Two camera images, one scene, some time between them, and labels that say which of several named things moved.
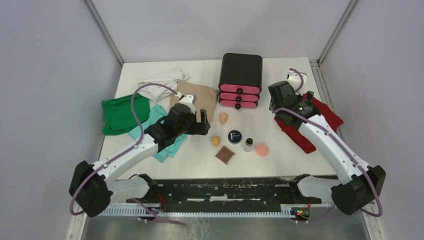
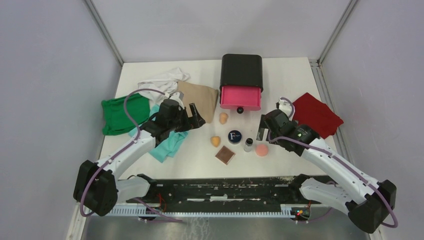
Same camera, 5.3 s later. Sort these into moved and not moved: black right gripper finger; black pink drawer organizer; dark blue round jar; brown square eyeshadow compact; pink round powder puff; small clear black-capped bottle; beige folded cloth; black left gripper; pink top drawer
Moved: black left gripper; pink top drawer; black right gripper finger
Not moved: dark blue round jar; small clear black-capped bottle; beige folded cloth; black pink drawer organizer; brown square eyeshadow compact; pink round powder puff
